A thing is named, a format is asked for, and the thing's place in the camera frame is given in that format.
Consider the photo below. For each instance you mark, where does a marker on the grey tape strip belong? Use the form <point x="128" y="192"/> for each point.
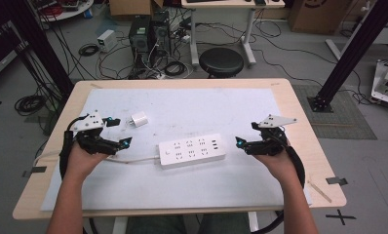
<point x="336" y="181"/>
<point x="36" y="170"/>

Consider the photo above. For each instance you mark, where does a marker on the wooden table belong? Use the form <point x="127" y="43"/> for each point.
<point x="299" y="152"/>

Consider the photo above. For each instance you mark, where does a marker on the white power strip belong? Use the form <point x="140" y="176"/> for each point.
<point x="192" y="151"/>

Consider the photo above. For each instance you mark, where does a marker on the grey floor mat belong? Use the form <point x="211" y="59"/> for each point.
<point x="344" y="120"/>

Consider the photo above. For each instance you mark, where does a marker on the thin wooden stick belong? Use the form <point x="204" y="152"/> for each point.
<point x="319" y="191"/>

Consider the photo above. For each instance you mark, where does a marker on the person's legs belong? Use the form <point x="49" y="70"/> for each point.
<point x="156" y="225"/>

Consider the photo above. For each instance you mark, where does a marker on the white charger plug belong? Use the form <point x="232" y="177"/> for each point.
<point x="139" y="119"/>

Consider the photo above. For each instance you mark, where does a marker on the large cardboard box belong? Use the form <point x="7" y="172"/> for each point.
<point x="318" y="16"/>

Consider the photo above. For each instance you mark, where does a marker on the person's right hand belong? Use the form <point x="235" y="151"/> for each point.
<point x="281" y="167"/>

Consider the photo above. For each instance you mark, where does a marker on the black metal post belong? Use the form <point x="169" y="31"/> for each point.
<point x="354" y="52"/>
<point x="42" y="48"/>

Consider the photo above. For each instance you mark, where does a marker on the round white table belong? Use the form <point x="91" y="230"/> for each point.
<point x="65" y="11"/>

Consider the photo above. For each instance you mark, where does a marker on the black round stool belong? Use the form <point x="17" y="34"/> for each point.
<point x="221" y="61"/>

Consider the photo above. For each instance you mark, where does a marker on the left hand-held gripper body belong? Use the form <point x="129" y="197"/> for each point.
<point x="91" y="143"/>

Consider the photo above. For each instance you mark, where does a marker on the black computer tower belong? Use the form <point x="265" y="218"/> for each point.
<point x="139" y="39"/>
<point x="161" y="32"/>

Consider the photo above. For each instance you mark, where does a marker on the black tape cross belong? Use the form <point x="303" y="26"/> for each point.
<point x="341" y="217"/>

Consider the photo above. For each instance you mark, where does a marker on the small cardboard box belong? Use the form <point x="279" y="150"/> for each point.
<point x="130" y="7"/>

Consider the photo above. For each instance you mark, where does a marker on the white power supply box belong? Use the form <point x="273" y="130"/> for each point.
<point x="107" y="40"/>

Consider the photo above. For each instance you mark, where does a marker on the white flat device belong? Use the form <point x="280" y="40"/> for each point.
<point x="387" y="84"/>

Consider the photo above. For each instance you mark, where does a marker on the white desk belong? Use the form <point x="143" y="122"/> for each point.
<point x="234" y="4"/>

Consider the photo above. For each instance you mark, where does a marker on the person's left hand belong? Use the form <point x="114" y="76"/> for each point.
<point x="80" y="164"/>

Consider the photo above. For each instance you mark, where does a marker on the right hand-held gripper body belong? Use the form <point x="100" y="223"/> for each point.
<point x="270" y="144"/>

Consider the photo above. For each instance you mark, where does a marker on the grey metal rack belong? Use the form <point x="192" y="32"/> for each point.
<point x="3" y="48"/>

